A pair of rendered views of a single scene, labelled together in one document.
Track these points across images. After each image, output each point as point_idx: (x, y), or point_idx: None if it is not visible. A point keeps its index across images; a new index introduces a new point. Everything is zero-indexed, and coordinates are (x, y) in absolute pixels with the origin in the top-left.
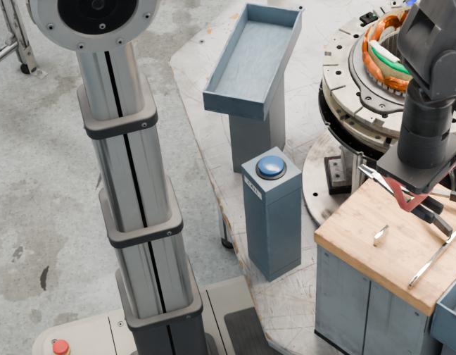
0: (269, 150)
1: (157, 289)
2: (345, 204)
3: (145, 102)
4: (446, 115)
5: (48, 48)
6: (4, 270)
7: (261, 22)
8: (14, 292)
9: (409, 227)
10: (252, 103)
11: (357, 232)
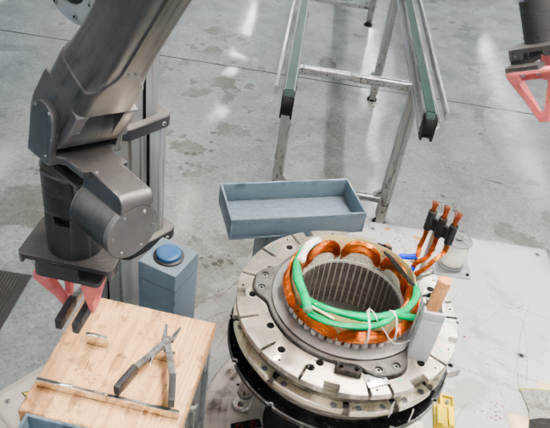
0: (190, 249)
1: (107, 298)
2: (132, 306)
3: (133, 122)
4: (50, 189)
5: (403, 224)
6: (208, 290)
7: (347, 204)
8: (194, 304)
9: (123, 363)
10: (228, 216)
11: (100, 324)
